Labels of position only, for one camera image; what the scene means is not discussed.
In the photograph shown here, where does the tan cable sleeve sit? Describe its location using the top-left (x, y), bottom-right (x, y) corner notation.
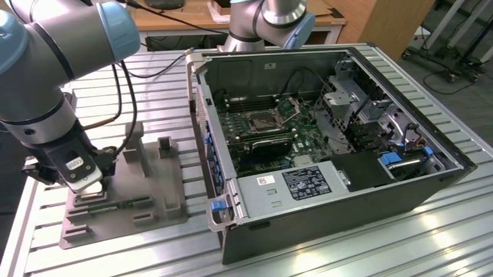
top-left (83, 116), bottom-right (121, 130)

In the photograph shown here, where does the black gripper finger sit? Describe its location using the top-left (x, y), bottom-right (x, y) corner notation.
top-left (93, 145), bottom-right (119, 178)
top-left (23, 157), bottom-right (67, 186)

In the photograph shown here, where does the black RAM slot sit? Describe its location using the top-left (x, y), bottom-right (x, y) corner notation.
top-left (228, 106), bottom-right (279, 114)
top-left (227, 103), bottom-right (278, 110)
top-left (224, 100), bottom-right (278, 107)

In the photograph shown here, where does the flat cardboard sheet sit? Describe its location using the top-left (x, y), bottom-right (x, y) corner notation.
top-left (314, 0), bottom-right (343, 18)

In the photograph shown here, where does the wooden desk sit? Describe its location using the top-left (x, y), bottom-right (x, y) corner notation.
top-left (133, 0), bottom-right (350, 53)

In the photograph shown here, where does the green RAM stick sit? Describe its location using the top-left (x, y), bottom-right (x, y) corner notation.
top-left (88, 200), bottom-right (136, 216)

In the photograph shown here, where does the wheeled metal stand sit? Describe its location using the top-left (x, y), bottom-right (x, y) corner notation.
top-left (399, 0), bottom-right (493, 84)

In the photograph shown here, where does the cardboard box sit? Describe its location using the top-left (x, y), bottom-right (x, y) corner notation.
top-left (207, 0), bottom-right (232, 23)

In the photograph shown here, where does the black wire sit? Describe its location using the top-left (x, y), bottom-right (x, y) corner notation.
top-left (279, 68), bottom-right (331, 98)

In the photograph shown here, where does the green motherboard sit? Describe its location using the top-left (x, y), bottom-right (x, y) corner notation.
top-left (215, 93), bottom-right (337, 178)

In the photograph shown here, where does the small silver heatsink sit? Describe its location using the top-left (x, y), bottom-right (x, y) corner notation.
top-left (291, 155), bottom-right (321, 169)

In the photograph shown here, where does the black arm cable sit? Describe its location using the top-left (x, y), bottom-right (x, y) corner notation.
top-left (113, 59), bottom-right (139, 154)
top-left (109, 62), bottom-right (124, 121)

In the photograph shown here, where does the silver disk bay cage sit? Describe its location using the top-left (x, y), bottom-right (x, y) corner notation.
top-left (314, 56), bottom-right (390, 152)

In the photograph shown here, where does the black plastic shroud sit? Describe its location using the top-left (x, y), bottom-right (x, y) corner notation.
top-left (330, 152), bottom-right (398, 193)

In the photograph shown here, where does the wooden cabinet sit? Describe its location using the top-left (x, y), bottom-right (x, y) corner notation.
top-left (358, 0), bottom-right (439, 62)

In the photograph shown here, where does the dark round object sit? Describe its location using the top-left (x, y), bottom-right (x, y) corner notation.
top-left (144, 0), bottom-right (187, 9)

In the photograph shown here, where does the black open PC case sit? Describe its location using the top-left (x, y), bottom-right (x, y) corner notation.
top-left (183, 45), bottom-right (480, 265)

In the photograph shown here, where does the black graphics card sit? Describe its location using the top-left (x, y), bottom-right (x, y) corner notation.
top-left (242, 136), bottom-right (294, 166)

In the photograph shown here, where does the grey parts rack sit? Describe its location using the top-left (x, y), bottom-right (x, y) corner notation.
top-left (57, 121), bottom-right (190, 250)

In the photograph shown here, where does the grey power supply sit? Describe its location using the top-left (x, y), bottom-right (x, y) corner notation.
top-left (235, 160), bottom-right (351, 219)

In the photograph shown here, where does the metal socket cover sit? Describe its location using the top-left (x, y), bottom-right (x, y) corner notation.
top-left (272, 96), bottom-right (308, 126)

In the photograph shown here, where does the CPU socket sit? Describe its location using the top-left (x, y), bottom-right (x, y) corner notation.
top-left (244, 111), bottom-right (288, 136)

